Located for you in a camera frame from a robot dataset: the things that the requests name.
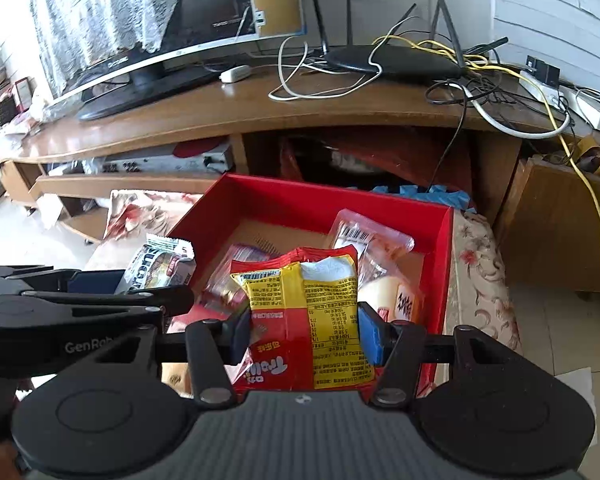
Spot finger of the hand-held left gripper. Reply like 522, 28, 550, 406
0, 265, 126, 297
22, 285, 195, 318

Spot white lace cloth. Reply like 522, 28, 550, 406
24, 0, 188, 96

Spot white slatted panel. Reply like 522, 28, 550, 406
490, 0, 600, 101

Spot crumpled brown tape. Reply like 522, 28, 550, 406
570, 132, 600, 176

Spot black router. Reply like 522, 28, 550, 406
307, 0, 508, 81

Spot blue foam mat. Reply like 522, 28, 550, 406
372, 184, 473, 211

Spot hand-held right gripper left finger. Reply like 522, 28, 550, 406
75, 309, 255, 407

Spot thick white cable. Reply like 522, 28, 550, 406
462, 85, 571, 140

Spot black cable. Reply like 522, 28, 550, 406
425, 77, 481, 191

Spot white adapter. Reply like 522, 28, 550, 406
219, 65, 253, 83

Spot yellow cable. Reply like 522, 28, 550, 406
375, 0, 600, 306

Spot red yellow snack packet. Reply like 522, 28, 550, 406
229, 246, 376, 393

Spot black power adapter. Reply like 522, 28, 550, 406
525, 55, 561, 86

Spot small photo frame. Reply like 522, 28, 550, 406
12, 77, 33, 111

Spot clear packet with red print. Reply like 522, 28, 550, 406
200, 244, 271, 311

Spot silver disc player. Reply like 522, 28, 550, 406
102, 142, 233, 173

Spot black white snack packet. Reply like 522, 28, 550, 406
114, 234, 197, 295

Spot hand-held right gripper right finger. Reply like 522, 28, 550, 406
357, 301, 528, 409

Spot red cardboard box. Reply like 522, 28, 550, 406
165, 172, 455, 401

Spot television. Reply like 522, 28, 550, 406
45, 0, 261, 123

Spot wooden television stand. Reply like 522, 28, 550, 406
0, 55, 600, 296

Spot white power strip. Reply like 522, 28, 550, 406
520, 70, 600, 131

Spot white paper sheet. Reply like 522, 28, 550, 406
540, 367, 593, 401

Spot clear sausage packet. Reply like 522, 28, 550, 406
327, 209, 416, 286

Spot thin white cable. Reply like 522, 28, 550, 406
267, 15, 383, 101

